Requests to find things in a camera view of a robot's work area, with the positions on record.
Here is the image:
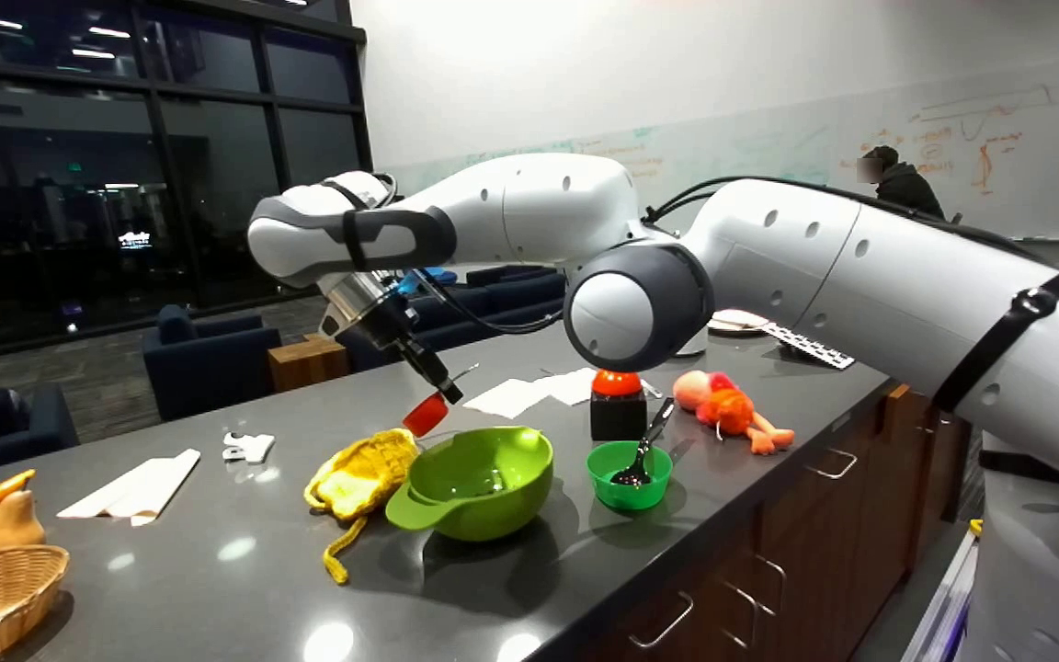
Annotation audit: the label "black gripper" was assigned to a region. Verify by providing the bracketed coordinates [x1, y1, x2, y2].
[339, 292, 467, 407]

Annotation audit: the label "lime green bowl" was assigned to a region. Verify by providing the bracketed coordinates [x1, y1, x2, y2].
[382, 424, 557, 545]

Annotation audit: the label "yellow banana peel toy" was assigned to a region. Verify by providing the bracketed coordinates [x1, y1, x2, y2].
[300, 424, 428, 590]

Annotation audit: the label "small dark green bowl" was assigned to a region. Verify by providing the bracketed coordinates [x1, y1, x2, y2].
[584, 438, 676, 514]

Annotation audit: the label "white paper sheet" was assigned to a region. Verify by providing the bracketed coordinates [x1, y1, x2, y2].
[464, 375, 556, 424]
[533, 363, 598, 412]

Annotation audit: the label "long navy sofa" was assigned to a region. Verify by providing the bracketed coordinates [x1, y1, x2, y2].
[343, 260, 575, 373]

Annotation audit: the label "wooden box side table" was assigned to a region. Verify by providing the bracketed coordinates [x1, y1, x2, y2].
[266, 332, 354, 392]

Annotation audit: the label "red glossy dome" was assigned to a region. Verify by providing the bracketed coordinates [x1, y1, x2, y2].
[589, 363, 648, 403]

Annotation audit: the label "black square box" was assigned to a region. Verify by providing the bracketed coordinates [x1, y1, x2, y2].
[584, 392, 649, 445]

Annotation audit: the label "crumpled white wrapper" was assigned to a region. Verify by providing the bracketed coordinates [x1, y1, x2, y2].
[217, 428, 279, 471]

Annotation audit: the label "black plastic spoon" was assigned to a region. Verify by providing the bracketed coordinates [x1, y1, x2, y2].
[611, 392, 676, 488]

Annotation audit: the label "navy armchair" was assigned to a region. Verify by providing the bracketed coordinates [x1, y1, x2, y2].
[139, 304, 282, 424]

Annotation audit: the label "orange pink plush toy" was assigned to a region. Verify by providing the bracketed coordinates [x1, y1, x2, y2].
[668, 363, 798, 461]

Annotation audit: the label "white plate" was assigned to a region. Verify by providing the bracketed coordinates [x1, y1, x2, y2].
[705, 304, 779, 343]

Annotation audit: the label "white keyboard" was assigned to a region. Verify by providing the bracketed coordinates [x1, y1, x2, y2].
[760, 319, 859, 375]

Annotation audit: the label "wooden counter cabinet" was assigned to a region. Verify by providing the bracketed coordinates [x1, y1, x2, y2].
[526, 363, 980, 662]

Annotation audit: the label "tan cone shaped object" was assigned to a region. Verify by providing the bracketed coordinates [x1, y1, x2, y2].
[0, 488, 48, 555]

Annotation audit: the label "seated person dark jacket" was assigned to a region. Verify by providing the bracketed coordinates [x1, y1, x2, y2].
[857, 145, 948, 221]

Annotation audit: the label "white and blue boards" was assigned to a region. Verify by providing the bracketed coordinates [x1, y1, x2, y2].
[901, 517, 985, 662]

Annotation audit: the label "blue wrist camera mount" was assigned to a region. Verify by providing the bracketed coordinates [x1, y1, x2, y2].
[386, 263, 459, 304]

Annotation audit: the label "metal drawer handle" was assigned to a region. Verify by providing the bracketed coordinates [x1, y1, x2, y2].
[801, 445, 859, 485]
[625, 586, 693, 653]

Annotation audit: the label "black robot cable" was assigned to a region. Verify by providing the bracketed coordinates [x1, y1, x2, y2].
[642, 173, 1054, 267]

